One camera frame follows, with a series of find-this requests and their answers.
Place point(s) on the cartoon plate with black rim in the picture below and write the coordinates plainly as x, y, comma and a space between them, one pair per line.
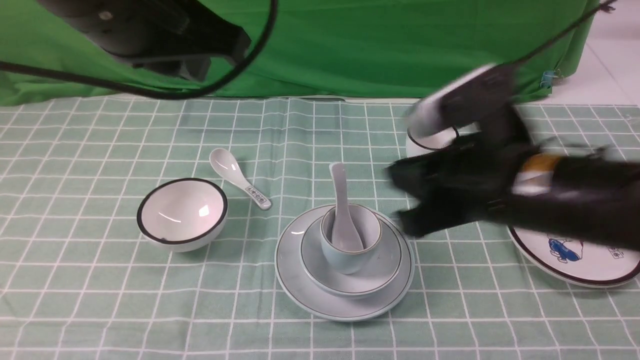
575, 261

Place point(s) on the pale blue ceramic plate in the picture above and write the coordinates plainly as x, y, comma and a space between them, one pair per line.
311, 283

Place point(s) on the white cup with black rim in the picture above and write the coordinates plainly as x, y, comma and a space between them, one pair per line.
416, 146

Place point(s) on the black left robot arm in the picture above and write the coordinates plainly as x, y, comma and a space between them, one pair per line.
175, 38

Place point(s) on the green backdrop cloth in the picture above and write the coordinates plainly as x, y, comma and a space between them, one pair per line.
345, 48

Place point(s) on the white bowl with black rim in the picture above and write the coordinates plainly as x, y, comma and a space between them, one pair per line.
183, 215

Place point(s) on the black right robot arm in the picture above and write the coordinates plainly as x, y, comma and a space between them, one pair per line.
587, 197

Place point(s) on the pale blue ceramic cup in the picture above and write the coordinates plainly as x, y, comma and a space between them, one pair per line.
369, 228

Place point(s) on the green checkered tablecloth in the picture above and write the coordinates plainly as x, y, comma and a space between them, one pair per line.
80, 282

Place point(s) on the white spoon with patterned handle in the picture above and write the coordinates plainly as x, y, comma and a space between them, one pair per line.
226, 165

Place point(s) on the plain white ceramic spoon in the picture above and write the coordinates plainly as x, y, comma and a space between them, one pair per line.
342, 210

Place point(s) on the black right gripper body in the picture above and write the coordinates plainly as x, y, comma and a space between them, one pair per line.
466, 180

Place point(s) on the pale blue ceramic bowl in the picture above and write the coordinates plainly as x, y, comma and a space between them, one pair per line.
387, 264

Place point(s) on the blue binder clip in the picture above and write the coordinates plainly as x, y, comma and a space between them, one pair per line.
547, 79

